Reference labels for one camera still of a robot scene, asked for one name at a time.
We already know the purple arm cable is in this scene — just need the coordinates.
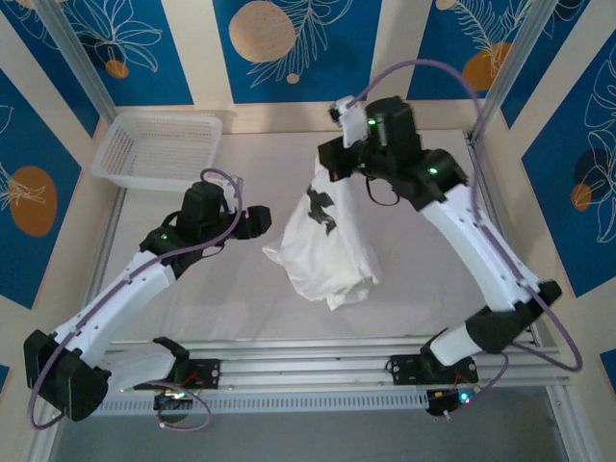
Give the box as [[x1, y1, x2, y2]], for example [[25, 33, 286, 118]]
[[28, 167, 242, 430], [353, 59, 583, 419]]

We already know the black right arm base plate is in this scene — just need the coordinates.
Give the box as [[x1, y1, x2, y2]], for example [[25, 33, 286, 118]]
[[388, 354, 480, 386]]

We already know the white t-shirt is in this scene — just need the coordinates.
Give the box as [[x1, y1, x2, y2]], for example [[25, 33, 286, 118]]
[[262, 156, 384, 313]]

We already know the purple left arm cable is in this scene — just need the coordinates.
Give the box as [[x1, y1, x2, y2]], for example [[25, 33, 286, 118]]
[[28, 167, 242, 430]]

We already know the aluminium table side rail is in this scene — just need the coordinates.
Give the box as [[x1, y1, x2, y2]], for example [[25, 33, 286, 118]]
[[71, 190, 127, 357], [464, 132, 540, 346]]

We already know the aluminium mounting rail frame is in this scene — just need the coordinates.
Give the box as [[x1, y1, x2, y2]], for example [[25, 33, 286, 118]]
[[40, 336, 572, 399]]

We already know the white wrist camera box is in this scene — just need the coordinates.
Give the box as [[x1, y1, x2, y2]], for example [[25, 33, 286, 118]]
[[328, 97, 371, 148], [217, 174, 244, 216]]

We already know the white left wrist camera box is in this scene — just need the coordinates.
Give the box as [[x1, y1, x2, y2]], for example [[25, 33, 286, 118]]
[[217, 174, 244, 216]]

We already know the white plastic mesh basket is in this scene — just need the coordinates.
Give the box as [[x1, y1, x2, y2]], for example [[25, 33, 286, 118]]
[[90, 113, 223, 194]]

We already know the aluminium frame post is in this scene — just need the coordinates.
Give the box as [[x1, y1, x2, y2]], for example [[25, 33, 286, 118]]
[[469, 0, 555, 145], [33, 0, 120, 127]]

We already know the aluminium frame leg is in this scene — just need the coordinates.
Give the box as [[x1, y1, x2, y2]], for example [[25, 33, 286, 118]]
[[546, 387, 594, 462], [21, 397, 66, 462]]

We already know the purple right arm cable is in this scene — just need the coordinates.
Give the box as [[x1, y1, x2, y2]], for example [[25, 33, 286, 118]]
[[353, 59, 583, 419]]

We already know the grey slotted cable duct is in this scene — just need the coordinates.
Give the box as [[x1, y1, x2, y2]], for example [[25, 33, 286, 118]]
[[60, 389, 432, 418]]

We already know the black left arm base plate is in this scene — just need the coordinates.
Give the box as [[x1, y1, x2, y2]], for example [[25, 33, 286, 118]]
[[133, 358, 221, 391]]

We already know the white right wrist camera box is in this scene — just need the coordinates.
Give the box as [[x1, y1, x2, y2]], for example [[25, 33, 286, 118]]
[[328, 97, 371, 148]]

